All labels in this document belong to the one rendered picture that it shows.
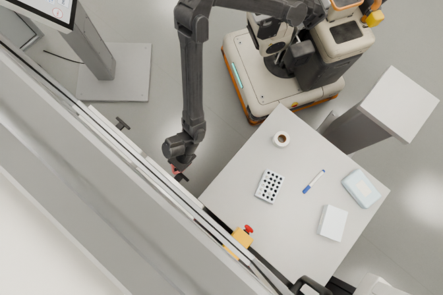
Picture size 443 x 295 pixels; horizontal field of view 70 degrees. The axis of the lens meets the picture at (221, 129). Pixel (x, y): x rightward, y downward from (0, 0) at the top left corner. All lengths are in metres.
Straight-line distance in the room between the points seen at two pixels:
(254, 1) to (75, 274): 0.88
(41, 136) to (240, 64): 1.94
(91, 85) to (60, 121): 2.25
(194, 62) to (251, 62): 1.21
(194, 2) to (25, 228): 0.72
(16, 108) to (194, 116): 0.86
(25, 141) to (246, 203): 1.25
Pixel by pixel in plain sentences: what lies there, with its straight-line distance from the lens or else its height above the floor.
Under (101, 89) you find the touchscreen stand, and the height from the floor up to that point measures 0.04.
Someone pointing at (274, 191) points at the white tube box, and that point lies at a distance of 1.41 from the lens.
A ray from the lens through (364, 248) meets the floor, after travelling 2.38.
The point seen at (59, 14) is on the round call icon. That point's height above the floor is 1.01.
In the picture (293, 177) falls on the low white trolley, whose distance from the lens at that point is 1.43.
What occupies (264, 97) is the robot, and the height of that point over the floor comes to 0.28.
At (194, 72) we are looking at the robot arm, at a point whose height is 1.30.
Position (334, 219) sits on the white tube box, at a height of 0.81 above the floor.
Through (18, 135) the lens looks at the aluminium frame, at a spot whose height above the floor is 1.98.
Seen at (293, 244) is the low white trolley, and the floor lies 0.76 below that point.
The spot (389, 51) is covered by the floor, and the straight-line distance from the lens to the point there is 2.81.
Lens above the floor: 2.14
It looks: 75 degrees down
